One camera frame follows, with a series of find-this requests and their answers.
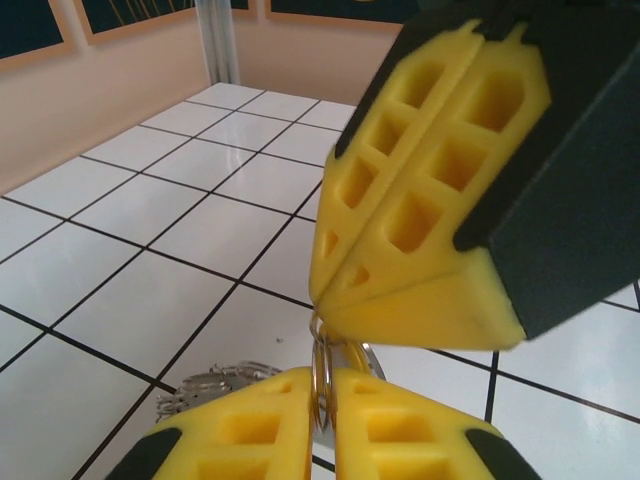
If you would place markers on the brass keys bunch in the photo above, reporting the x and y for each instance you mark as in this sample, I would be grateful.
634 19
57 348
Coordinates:
316 380

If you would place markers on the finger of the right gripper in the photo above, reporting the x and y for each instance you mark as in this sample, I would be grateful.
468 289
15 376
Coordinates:
550 225
350 215

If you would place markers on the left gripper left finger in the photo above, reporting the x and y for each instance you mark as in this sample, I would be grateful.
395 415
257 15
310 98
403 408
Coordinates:
250 400

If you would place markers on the aluminium corner post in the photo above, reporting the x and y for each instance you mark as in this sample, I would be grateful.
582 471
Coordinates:
220 40

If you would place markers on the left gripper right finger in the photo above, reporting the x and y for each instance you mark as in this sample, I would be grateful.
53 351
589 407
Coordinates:
400 410

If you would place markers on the metal plate with keyrings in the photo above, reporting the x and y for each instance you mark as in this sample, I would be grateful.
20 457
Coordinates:
210 387

